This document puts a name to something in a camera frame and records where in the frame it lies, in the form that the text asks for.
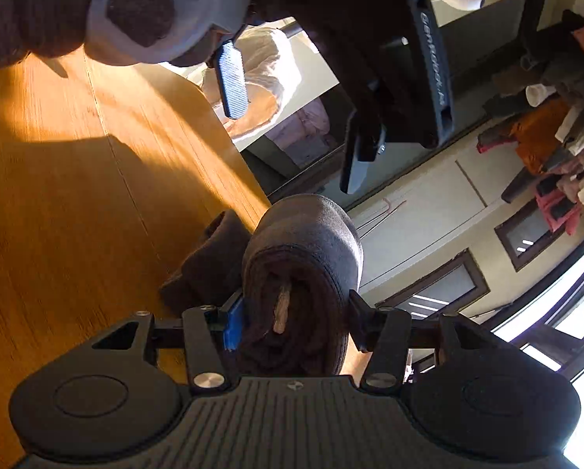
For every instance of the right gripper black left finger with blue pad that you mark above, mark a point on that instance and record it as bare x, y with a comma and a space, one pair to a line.
125, 389

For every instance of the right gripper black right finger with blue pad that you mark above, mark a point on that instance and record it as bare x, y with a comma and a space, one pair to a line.
464, 388

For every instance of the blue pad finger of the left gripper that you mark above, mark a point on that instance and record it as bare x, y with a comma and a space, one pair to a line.
230, 77

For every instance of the dark grey sock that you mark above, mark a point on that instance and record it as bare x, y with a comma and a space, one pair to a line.
295, 272

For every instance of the hanging clothes pile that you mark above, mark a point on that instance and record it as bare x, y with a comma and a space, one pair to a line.
541, 113

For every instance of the pink bed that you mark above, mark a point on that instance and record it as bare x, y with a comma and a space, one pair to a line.
305, 136

